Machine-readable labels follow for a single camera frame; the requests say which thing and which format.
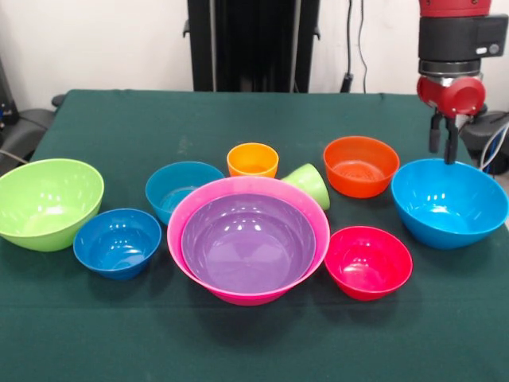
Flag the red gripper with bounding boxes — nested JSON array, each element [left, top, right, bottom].
[[416, 75, 487, 166]]

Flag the large light blue bowl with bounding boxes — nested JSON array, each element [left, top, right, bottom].
[[390, 158, 509, 251]]

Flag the orange bowl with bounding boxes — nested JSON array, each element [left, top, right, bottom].
[[323, 135, 401, 199]]

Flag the purple bowl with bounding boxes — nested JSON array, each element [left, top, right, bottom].
[[181, 193, 317, 294]]

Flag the large pink bowl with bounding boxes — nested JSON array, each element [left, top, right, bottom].
[[166, 176, 331, 306]]

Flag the green cup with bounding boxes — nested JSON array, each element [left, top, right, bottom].
[[281, 163, 331, 211]]

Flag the small crimson bowl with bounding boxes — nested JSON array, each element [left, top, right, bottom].
[[324, 225, 414, 302]]

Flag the orange cup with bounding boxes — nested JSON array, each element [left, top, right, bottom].
[[226, 142, 279, 179]]

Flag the dark green table cloth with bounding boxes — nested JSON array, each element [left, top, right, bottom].
[[0, 89, 509, 382]]

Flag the translucent blue ribbed bowl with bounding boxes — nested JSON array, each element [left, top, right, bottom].
[[145, 161, 226, 227]]

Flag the small dark blue bowl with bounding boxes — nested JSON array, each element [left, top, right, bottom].
[[72, 208, 163, 281]]

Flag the large green bowl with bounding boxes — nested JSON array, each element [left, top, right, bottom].
[[0, 158, 105, 253]]

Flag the black equipment rack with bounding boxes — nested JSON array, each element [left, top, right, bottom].
[[0, 59, 17, 136]]

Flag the blue and white cables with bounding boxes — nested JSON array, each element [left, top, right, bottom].
[[479, 123, 509, 176]]

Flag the black hanging cable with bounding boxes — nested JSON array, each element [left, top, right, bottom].
[[340, 0, 367, 93]]

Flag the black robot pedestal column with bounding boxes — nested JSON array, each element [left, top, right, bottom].
[[182, 0, 321, 93]]

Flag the grey cable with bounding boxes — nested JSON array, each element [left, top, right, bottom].
[[0, 149, 29, 166]]

